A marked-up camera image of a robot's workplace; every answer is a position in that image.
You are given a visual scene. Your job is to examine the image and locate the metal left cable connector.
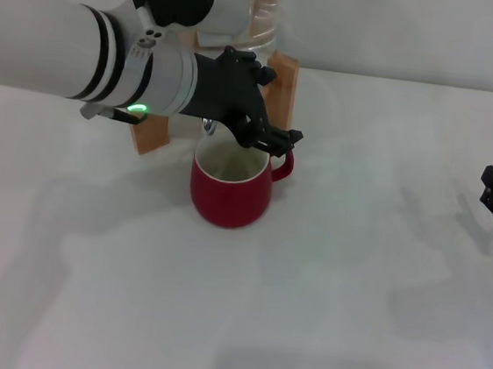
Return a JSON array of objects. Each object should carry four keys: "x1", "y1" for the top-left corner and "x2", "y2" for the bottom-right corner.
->
[{"x1": 79, "y1": 103, "x2": 106, "y2": 123}]

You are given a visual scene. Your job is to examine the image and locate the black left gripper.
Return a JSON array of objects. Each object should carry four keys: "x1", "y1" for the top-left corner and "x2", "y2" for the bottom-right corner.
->
[{"x1": 175, "y1": 40, "x2": 312, "y2": 161}]

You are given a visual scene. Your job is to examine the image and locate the glass water dispenser jar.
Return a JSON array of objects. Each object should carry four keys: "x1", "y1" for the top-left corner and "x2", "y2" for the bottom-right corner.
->
[{"x1": 193, "y1": 0, "x2": 285, "y2": 60}]

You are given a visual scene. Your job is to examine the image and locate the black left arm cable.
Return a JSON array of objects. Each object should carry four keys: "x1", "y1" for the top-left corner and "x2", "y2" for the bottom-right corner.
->
[{"x1": 103, "y1": 106, "x2": 146, "y2": 125}]

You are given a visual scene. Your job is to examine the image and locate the wooden dispenser stand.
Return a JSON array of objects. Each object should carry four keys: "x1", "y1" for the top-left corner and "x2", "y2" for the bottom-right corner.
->
[{"x1": 124, "y1": 35, "x2": 302, "y2": 171}]

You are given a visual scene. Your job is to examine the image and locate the red ceramic cup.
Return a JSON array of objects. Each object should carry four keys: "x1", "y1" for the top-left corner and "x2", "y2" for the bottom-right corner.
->
[{"x1": 185, "y1": 134, "x2": 297, "y2": 236}]

